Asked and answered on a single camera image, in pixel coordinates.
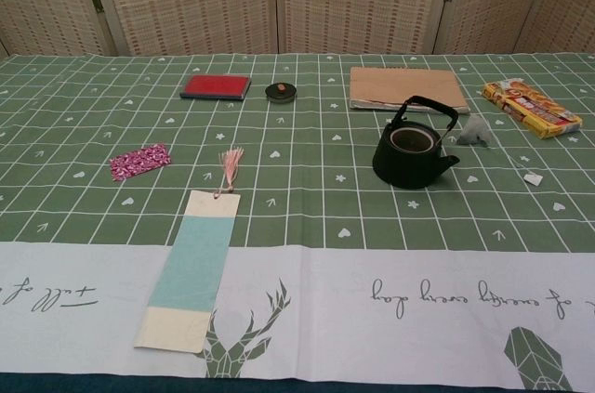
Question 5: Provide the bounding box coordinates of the tea bag with string tag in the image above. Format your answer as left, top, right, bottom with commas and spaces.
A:
457, 114, 543, 188

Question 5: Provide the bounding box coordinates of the red ink pad case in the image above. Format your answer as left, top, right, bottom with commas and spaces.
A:
179, 74, 253, 100

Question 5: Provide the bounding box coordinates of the black cast iron teapot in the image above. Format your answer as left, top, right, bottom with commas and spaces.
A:
371, 95, 461, 190

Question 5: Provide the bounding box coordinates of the green grid tablecloth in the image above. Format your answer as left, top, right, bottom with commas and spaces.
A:
0, 52, 595, 380

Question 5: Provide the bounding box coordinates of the brown kraft sketchbook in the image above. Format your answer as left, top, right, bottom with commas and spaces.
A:
349, 66, 471, 114

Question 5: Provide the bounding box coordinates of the blue white bookmark pink tassel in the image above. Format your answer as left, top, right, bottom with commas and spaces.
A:
133, 145, 241, 351

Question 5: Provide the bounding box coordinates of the black round disc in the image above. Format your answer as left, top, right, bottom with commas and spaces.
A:
265, 82, 298, 104

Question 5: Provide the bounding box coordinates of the yellow snack package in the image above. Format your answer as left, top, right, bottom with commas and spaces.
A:
482, 79, 584, 138

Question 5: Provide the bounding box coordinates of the pink patterned cloth pouch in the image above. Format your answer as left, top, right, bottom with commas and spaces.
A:
109, 142, 173, 182

